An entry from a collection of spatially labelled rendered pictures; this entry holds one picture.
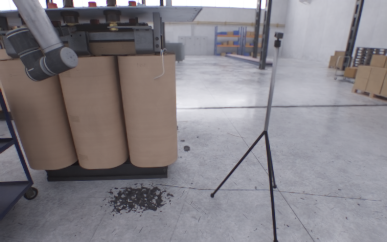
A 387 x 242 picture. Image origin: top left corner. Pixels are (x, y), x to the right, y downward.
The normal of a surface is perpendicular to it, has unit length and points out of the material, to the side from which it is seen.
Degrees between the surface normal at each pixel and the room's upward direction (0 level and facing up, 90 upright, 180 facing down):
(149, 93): 90
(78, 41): 90
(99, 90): 90
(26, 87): 90
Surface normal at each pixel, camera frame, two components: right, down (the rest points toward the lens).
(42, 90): 0.59, 0.30
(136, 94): 0.04, 0.37
